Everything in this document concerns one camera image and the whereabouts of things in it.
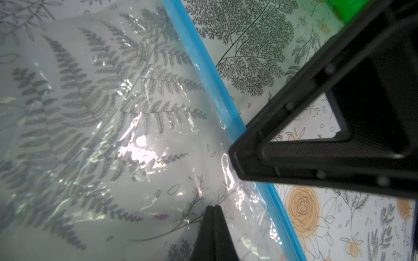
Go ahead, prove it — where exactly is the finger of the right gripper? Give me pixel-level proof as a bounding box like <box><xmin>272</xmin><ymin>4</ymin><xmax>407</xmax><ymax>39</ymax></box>
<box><xmin>229</xmin><ymin>1</ymin><xmax>418</xmax><ymax>199</ymax></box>

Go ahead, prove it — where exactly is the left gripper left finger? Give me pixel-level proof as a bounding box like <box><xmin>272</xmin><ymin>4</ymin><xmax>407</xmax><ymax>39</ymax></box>
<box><xmin>190</xmin><ymin>206</ymin><xmax>214</xmax><ymax>261</ymax></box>

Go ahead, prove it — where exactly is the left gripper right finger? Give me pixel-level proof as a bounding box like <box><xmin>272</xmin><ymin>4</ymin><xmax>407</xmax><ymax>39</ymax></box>
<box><xmin>213</xmin><ymin>206</ymin><xmax>239</xmax><ymax>261</ymax></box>

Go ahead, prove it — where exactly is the clear bag of buns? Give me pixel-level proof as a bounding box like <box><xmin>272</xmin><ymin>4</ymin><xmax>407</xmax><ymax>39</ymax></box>
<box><xmin>1</xmin><ymin>1</ymin><xmax>301</xmax><ymax>261</ymax></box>

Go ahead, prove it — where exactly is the green plastic basket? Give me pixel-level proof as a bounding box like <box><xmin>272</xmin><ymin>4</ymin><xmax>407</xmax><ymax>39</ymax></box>
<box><xmin>327</xmin><ymin>0</ymin><xmax>369</xmax><ymax>24</ymax></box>

